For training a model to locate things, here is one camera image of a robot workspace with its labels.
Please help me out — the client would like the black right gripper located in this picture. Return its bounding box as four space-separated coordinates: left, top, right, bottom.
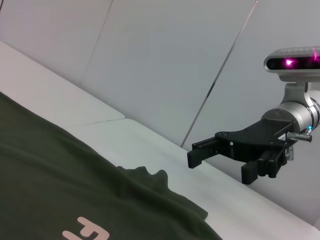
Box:
186 117 301 185

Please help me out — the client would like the dark green FREE T-shirt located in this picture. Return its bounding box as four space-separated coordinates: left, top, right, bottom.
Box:
0 91 225 240

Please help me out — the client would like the right gripper cable with plug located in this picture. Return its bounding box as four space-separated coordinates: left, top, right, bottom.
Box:
286 131 313 144

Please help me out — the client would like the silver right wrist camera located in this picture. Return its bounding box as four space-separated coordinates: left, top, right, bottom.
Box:
263 46 320 82

